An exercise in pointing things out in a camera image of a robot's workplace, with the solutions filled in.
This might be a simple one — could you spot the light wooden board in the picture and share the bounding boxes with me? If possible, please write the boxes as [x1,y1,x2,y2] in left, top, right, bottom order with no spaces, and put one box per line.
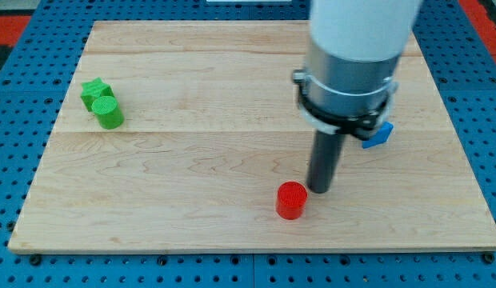
[8,21,496,254]

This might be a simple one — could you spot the blue block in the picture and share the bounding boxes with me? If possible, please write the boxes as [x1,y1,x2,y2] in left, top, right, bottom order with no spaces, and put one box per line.
[362,122,394,149]

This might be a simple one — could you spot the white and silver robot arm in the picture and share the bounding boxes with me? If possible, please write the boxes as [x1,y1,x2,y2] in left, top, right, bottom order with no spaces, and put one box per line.
[293,0,422,140]

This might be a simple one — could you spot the green cylinder block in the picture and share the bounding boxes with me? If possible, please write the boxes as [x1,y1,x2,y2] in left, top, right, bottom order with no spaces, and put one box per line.
[91,96,124,130]

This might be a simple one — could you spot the red cylinder block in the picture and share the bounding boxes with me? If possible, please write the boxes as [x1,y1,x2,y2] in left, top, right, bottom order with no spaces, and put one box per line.
[275,181,308,220]

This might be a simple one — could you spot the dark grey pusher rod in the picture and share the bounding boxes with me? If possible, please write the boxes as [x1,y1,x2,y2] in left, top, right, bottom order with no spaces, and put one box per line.
[306,131,346,194]

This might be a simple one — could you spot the green star block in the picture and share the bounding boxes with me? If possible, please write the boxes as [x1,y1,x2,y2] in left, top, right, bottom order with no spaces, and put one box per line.
[80,78,114,112]

